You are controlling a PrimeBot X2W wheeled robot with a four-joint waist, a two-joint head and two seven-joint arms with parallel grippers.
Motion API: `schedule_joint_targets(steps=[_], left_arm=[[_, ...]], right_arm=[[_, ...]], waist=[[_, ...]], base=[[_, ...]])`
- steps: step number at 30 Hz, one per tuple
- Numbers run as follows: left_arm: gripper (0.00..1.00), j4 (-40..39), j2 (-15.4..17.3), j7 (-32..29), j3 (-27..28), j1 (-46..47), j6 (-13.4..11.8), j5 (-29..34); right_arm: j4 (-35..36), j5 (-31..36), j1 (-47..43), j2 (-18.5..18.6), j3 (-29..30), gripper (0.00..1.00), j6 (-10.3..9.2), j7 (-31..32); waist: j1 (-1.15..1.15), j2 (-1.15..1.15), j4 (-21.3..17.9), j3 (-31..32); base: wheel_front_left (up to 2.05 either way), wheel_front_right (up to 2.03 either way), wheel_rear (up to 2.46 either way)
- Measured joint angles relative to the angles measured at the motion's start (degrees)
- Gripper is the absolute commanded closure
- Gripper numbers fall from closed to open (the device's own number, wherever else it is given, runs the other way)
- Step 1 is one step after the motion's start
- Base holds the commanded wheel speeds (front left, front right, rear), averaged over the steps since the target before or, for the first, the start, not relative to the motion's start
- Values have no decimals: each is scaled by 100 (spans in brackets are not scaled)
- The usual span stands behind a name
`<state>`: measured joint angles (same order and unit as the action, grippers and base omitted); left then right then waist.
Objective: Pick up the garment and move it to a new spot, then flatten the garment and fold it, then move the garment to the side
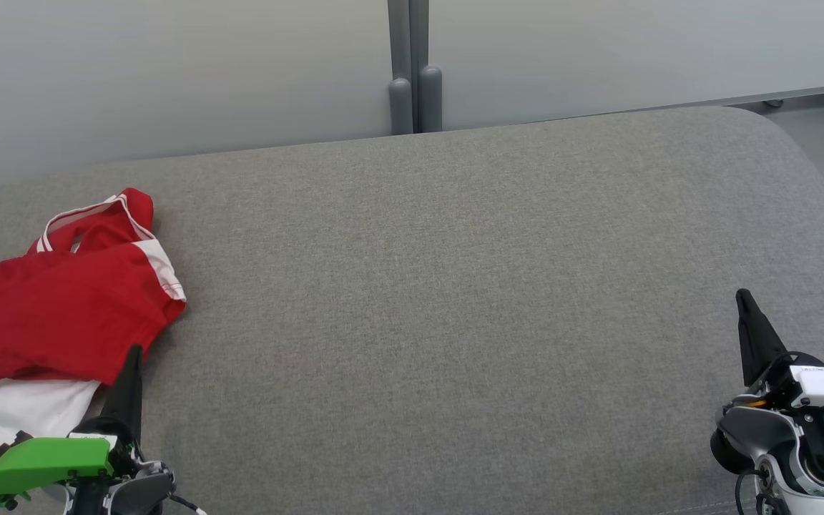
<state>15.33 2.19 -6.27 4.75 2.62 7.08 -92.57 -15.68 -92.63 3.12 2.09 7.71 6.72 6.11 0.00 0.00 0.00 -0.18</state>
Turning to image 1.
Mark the grey fabric sofa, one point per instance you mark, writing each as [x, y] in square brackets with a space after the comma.
[455, 286]

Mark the grey upright partition frame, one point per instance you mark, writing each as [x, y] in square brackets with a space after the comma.
[398, 36]

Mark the red white jersey shirt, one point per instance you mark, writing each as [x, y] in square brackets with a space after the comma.
[18, 411]

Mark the grey rounded partition post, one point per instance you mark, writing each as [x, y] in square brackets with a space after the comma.
[430, 100]
[400, 107]

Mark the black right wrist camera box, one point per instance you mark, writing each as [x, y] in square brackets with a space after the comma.
[805, 359]

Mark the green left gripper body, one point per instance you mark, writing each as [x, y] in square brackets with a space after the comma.
[40, 461]

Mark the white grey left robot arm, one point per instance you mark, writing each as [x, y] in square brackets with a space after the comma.
[140, 493]

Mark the red shorts with white trim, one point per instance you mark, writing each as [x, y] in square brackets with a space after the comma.
[61, 315]

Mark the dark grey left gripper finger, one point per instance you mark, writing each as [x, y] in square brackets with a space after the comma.
[126, 400]

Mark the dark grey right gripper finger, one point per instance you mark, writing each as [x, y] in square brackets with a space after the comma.
[757, 343]

